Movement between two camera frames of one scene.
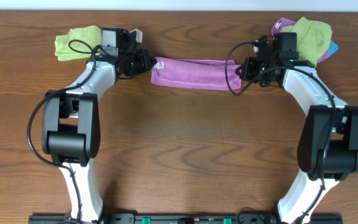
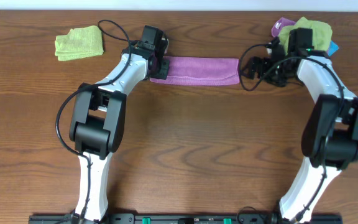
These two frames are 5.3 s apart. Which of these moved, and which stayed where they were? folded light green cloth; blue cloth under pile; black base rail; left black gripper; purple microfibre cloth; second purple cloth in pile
Moved: left black gripper; purple microfibre cloth
Stayed: blue cloth under pile; black base rail; folded light green cloth; second purple cloth in pile
